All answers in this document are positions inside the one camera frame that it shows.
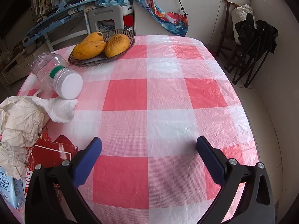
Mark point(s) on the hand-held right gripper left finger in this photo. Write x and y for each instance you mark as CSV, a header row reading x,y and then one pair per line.
x,y
87,161

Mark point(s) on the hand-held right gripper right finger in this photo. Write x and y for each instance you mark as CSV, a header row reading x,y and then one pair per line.
x,y
210,161

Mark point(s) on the red snack packet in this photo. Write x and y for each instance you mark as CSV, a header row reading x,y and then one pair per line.
x,y
49,154

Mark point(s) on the beige paper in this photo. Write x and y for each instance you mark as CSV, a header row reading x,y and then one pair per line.
x,y
21,126

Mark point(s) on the blue white drink carton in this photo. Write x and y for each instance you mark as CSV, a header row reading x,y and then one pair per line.
x,y
11,189

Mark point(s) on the white tissue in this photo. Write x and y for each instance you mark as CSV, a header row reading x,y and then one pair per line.
x,y
60,109

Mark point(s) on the red white checkered tablecloth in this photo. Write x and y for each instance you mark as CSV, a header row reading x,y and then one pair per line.
x,y
163,98

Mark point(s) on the clear plastic bottle white cap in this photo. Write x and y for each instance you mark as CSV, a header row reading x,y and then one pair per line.
x,y
67,84

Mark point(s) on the dark woven fruit basket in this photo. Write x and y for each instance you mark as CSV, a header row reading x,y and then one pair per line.
x,y
93,62

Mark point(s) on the yellow mango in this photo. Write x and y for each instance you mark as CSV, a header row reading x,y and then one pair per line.
x,y
116,45
88,50
92,37

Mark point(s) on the cream television cabinet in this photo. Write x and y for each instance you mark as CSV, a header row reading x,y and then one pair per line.
x,y
16,67

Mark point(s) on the beige kettlebell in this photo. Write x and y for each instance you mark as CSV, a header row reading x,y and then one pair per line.
x,y
30,47

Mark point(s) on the black folding chair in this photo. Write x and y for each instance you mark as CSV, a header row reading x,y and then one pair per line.
x,y
261,35

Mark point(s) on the dark wooden chair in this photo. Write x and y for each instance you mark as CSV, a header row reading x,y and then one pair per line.
x,y
227,16

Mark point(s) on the blue study desk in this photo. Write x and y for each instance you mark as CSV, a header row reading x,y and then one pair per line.
x,y
46,19

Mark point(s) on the white plastic stool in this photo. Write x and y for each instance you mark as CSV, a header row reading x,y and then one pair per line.
x,y
105,14

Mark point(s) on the colourful printed cloth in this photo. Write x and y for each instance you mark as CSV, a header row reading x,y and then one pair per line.
x,y
168,18

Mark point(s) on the white stuffed bag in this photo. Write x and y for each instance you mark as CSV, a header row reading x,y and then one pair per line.
x,y
239,12

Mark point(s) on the row of books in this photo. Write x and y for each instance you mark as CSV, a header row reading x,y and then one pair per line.
x,y
43,4

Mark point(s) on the black television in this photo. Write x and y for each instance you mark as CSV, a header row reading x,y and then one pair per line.
x,y
11,4

